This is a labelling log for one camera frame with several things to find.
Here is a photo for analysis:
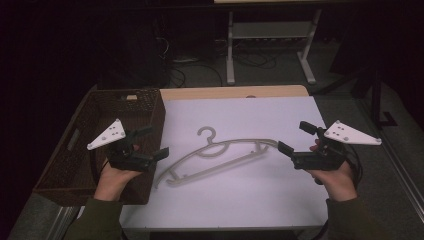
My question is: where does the black metal stand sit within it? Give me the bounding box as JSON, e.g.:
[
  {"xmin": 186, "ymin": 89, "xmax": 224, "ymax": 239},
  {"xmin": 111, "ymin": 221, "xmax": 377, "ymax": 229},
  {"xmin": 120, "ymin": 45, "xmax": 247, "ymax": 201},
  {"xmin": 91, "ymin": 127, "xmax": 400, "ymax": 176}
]
[{"xmin": 349, "ymin": 66, "xmax": 398, "ymax": 130}]

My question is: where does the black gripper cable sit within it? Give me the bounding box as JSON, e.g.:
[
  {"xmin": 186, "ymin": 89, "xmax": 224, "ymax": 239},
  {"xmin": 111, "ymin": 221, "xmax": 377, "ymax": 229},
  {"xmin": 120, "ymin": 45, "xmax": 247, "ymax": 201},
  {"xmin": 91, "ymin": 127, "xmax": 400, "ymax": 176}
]
[{"xmin": 345, "ymin": 144, "xmax": 364, "ymax": 188}]

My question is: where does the metal floor rail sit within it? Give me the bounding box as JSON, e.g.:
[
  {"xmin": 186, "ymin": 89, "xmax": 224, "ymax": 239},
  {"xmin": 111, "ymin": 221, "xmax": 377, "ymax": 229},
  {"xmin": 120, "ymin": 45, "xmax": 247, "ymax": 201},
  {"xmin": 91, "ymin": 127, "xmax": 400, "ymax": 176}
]
[{"xmin": 379, "ymin": 131, "xmax": 424, "ymax": 216}]

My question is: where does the brown woven basket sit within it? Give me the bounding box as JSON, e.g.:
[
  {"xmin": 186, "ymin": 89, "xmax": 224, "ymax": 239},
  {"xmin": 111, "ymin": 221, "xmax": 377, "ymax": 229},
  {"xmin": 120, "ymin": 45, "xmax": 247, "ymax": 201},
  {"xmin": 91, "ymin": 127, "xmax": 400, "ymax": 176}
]
[{"xmin": 33, "ymin": 87, "xmax": 167, "ymax": 206}]

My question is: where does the white metal table frame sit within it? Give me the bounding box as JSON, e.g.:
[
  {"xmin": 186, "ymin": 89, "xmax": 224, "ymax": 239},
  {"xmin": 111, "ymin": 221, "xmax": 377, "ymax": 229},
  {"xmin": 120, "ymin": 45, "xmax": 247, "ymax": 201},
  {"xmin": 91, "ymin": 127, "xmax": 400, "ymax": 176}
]
[{"xmin": 225, "ymin": 9, "xmax": 323, "ymax": 86}]

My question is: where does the person's right hand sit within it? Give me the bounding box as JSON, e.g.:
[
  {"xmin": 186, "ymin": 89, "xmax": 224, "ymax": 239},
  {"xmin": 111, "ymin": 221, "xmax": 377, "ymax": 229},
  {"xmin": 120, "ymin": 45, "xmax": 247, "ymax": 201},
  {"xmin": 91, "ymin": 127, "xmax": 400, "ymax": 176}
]
[{"xmin": 306, "ymin": 159, "xmax": 358, "ymax": 203}]

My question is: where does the grey plastic clothes hanger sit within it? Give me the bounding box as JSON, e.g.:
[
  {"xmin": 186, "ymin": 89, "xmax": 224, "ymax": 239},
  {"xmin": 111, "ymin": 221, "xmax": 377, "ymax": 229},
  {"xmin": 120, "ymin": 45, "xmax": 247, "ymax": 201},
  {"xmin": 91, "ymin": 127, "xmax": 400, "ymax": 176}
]
[{"xmin": 153, "ymin": 125, "xmax": 279, "ymax": 189}]

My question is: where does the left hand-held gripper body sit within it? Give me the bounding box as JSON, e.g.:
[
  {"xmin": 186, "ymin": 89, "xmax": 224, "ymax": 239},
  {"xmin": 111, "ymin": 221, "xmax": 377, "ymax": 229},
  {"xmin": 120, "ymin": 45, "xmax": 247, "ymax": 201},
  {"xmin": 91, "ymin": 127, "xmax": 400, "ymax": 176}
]
[{"xmin": 87, "ymin": 118, "xmax": 158, "ymax": 173}]

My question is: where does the black floor cable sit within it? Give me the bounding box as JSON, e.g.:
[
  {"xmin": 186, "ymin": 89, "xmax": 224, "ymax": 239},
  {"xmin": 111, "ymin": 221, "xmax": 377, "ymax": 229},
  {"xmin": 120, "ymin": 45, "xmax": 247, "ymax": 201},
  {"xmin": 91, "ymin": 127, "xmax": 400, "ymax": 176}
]
[{"xmin": 159, "ymin": 36, "xmax": 224, "ymax": 88}]

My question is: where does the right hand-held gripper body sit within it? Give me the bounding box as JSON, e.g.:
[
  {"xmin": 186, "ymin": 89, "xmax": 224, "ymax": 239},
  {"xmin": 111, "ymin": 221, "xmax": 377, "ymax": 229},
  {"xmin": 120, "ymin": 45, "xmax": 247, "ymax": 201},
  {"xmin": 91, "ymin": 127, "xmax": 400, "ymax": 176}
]
[{"xmin": 292, "ymin": 119, "xmax": 383, "ymax": 171}]

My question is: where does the person's left hand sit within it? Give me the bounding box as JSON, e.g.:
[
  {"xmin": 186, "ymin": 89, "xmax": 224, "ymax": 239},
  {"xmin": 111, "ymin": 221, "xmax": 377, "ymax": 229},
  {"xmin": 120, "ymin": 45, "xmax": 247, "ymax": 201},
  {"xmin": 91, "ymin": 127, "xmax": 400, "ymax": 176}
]
[{"xmin": 94, "ymin": 159, "xmax": 144, "ymax": 203}]

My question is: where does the white table mat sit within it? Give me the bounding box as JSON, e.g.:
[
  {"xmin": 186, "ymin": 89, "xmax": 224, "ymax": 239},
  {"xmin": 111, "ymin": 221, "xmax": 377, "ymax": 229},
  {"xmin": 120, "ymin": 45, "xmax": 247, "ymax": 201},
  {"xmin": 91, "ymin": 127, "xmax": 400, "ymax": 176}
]
[{"xmin": 119, "ymin": 96, "xmax": 329, "ymax": 231}]

